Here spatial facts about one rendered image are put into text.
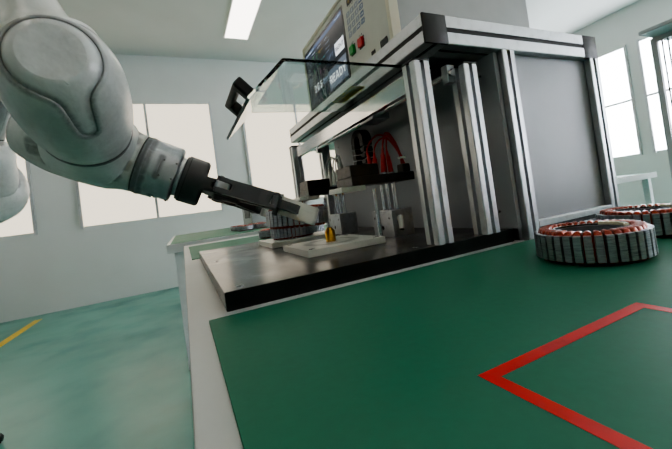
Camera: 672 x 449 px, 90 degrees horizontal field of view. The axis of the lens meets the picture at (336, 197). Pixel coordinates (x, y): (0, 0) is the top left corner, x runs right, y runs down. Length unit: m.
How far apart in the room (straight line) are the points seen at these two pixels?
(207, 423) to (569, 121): 0.75
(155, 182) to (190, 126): 4.96
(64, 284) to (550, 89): 5.39
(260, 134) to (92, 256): 2.82
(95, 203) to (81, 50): 5.05
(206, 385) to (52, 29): 0.32
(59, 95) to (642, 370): 0.45
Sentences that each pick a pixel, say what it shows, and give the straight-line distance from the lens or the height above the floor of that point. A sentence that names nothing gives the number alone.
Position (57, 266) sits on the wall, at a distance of 5.53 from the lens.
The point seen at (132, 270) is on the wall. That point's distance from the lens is 5.39.
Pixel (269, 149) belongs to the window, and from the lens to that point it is 5.59.
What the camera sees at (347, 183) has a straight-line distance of 0.66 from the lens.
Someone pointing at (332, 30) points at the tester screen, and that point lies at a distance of 0.92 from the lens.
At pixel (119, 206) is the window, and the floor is 1.21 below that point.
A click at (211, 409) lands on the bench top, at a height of 0.75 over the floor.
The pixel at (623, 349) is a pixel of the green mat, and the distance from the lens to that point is 0.26.
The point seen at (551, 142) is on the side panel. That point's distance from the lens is 0.74.
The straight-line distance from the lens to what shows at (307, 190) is 0.87.
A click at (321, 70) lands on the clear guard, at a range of 0.56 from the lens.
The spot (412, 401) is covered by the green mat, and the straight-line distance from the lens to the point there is 0.20.
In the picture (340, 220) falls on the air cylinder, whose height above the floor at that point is 0.81.
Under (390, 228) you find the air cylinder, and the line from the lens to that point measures 0.69.
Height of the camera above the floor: 0.85
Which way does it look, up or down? 1 degrees up
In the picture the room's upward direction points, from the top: 8 degrees counter-clockwise
